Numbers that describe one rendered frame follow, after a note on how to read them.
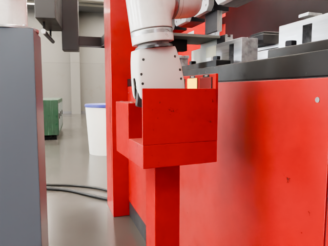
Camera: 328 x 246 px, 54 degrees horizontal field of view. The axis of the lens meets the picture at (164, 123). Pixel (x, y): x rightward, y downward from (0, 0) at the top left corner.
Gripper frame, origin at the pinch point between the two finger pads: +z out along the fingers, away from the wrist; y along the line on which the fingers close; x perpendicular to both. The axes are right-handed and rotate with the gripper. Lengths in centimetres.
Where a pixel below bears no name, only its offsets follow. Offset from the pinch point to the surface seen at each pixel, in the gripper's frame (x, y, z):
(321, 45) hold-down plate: 14.1, -29.5, -11.1
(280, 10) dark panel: -67, -99, -36
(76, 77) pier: -1062, -149, -68
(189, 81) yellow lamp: -5.7, -10.1, -7.6
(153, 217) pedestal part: -3.4, 3.9, 20.4
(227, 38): -35, -43, -21
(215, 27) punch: -44, -44, -26
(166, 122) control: 4.9, 1.5, -0.6
